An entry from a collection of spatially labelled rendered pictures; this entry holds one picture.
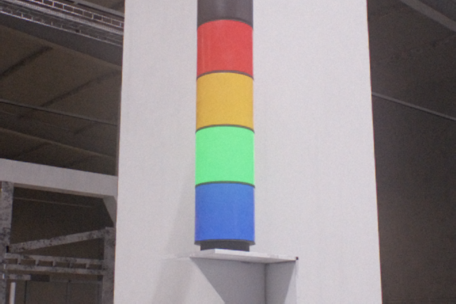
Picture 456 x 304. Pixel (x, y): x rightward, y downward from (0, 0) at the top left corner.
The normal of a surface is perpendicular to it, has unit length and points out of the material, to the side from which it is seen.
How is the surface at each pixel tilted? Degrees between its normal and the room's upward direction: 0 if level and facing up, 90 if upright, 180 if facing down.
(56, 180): 90
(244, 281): 90
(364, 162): 90
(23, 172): 90
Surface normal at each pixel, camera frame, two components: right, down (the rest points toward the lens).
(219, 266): 0.65, -0.20
